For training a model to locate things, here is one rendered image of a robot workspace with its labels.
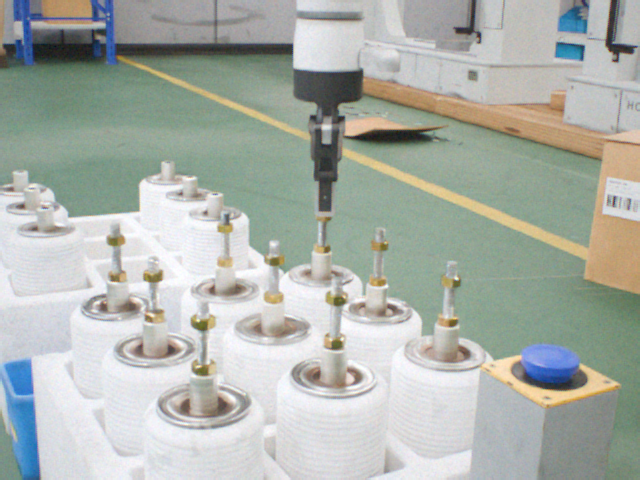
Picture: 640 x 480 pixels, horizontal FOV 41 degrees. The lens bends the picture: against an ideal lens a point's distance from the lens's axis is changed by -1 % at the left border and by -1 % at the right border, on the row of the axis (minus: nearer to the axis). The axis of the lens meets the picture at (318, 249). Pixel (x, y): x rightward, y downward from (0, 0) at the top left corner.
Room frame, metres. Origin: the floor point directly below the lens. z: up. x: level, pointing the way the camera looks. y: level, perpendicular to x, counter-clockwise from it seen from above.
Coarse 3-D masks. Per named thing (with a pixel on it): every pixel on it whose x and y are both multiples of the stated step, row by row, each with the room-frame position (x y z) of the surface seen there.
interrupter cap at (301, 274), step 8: (296, 272) 0.94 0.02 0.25; (304, 272) 0.94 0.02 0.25; (336, 272) 0.95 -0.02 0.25; (344, 272) 0.95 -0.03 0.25; (352, 272) 0.94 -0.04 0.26; (296, 280) 0.91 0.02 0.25; (304, 280) 0.91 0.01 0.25; (312, 280) 0.91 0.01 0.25; (320, 280) 0.92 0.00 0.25; (328, 280) 0.92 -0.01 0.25; (344, 280) 0.92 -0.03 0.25; (352, 280) 0.92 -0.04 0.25
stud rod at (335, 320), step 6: (336, 282) 0.66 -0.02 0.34; (342, 282) 0.67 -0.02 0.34; (336, 288) 0.66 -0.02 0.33; (342, 288) 0.67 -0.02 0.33; (336, 294) 0.66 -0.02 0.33; (330, 306) 0.67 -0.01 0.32; (330, 312) 0.67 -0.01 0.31; (336, 312) 0.66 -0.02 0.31; (330, 318) 0.67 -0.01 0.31; (336, 318) 0.66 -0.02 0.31; (330, 324) 0.67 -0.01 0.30; (336, 324) 0.66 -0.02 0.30; (330, 330) 0.67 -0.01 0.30; (336, 330) 0.66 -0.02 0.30; (330, 336) 0.67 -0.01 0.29; (336, 336) 0.66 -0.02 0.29
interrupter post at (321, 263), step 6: (312, 252) 0.93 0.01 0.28; (330, 252) 0.93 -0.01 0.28; (312, 258) 0.93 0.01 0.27; (318, 258) 0.92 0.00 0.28; (324, 258) 0.92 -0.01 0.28; (330, 258) 0.93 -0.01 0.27; (312, 264) 0.93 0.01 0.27; (318, 264) 0.92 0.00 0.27; (324, 264) 0.92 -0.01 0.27; (330, 264) 0.93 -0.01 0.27; (312, 270) 0.93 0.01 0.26; (318, 270) 0.92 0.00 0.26; (324, 270) 0.92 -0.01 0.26; (312, 276) 0.93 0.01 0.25; (318, 276) 0.92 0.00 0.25; (324, 276) 0.92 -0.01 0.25
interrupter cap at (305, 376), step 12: (312, 360) 0.70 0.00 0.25; (348, 360) 0.70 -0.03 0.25; (300, 372) 0.67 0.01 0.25; (312, 372) 0.68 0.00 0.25; (348, 372) 0.68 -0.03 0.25; (360, 372) 0.68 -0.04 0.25; (372, 372) 0.68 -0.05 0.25; (300, 384) 0.65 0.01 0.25; (312, 384) 0.65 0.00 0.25; (324, 384) 0.66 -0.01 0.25; (336, 384) 0.66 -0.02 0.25; (348, 384) 0.66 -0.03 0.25; (360, 384) 0.65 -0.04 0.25; (372, 384) 0.65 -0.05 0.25; (324, 396) 0.63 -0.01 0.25; (336, 396) 0.63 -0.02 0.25; (348, 396) 0.63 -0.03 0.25
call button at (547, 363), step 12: (528, 348) 0.56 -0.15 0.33; (540, 348) 0.56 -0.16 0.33; (552, 348) 0.57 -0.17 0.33; (564, 348) 0.57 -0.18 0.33; (528, 360) 0.55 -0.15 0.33; (540, 360) 0.54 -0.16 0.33; (552, 360) 0.54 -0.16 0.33; (564, 360) 0.55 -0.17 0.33; (576, 360) 0.55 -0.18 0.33; (528, 372) 0.55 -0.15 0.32; (540, 372) 0.54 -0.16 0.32; (552, 372) 0.54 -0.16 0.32; (564, 372) 0.54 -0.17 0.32; (576, 372) 0.54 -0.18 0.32
